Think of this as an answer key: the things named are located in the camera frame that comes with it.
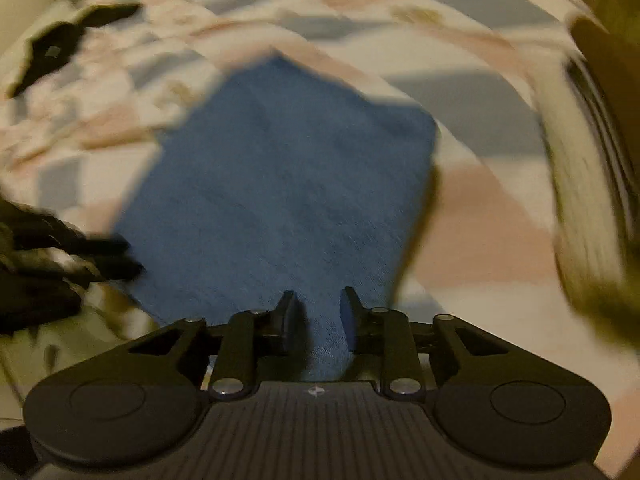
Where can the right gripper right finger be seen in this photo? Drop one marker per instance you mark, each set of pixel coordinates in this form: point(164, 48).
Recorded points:
point(387, 334)

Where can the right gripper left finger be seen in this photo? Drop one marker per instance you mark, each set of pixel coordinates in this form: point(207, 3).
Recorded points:
point(246, 340)

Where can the blue denim jeans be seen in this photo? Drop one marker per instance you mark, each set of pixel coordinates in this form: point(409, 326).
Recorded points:
point(281, 180)

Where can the black long-sleeve garment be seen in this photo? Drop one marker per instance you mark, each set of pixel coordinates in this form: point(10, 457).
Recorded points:
point(56, 45)

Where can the folded cream fleece blanket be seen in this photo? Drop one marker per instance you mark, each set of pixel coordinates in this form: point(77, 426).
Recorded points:
point(599, 270)

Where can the diamond patchwork quilt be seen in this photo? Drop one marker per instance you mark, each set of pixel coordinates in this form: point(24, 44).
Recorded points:
point(80, 141)

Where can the folded grey garment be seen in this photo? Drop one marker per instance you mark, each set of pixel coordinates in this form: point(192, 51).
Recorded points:
point(608, 132)

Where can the folded brown garment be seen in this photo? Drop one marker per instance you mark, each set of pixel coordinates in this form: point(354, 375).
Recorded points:
point(614, 63)

